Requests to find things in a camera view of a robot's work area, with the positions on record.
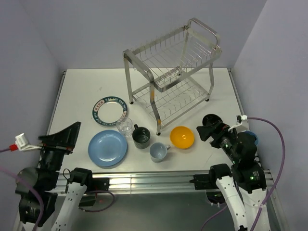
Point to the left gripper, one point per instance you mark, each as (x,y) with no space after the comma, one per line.
(66,137)

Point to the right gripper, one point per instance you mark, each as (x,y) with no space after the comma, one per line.
(218,131)

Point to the brown and black bowl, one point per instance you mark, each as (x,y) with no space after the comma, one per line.
(210,120)

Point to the orange bowl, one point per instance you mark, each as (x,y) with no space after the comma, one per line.
(182,137)

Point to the grey ceramic cup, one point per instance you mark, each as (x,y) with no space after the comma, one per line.
(158,151)

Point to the dark green mug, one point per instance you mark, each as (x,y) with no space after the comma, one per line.
(141,137)

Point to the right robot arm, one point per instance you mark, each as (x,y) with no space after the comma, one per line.
(243,185)

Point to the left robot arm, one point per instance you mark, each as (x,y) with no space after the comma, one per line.
(37,185)

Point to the steel two-tier dish rack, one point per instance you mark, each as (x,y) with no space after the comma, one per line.
(173,73)

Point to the blue plate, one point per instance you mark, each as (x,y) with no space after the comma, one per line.
(107,148)

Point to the white plate green rim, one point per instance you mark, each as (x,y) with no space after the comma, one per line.
(108,110)

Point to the blue plastic cup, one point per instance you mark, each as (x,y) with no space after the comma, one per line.
(253,134)

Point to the clear drinking glass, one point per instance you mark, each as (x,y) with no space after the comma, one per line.
(125,126)

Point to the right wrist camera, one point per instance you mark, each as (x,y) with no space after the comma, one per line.
(241,124)

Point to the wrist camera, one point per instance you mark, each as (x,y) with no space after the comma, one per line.
(22,144)
(241,124)

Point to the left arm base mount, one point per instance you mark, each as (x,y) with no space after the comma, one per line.
(94,186)

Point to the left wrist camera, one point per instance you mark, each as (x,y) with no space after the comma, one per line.
(22,144)

